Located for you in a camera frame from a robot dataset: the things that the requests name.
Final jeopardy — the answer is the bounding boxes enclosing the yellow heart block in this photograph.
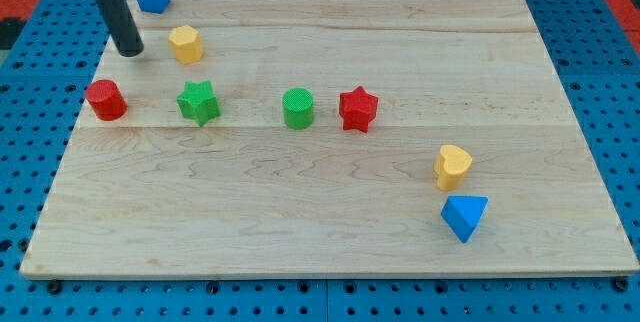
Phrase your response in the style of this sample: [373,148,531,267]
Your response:
[434,144,473,191]

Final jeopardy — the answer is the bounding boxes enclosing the red cylinder block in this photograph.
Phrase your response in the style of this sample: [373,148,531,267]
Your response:
[85,79,128,121]

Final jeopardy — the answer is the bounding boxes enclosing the light wooden board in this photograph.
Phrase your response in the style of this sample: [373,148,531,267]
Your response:
[20,0,639,280]

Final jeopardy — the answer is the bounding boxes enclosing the yellow hexagon block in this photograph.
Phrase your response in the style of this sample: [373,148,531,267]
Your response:
[168,25,204,64]

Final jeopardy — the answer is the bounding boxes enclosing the green star block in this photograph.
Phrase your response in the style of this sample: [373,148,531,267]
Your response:
[176,80,221,127]

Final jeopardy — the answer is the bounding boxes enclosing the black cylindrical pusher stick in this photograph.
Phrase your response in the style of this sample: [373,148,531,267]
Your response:
[95,0,144,57]

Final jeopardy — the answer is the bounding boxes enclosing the red star block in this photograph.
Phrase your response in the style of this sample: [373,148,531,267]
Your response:
[339,86,379,133]

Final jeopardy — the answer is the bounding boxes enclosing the blue triangle block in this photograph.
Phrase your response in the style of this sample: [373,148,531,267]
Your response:
[441,195,489,243]

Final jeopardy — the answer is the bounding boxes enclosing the green cylinder block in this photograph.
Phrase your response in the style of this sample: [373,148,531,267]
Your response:
[282,88,314,130]

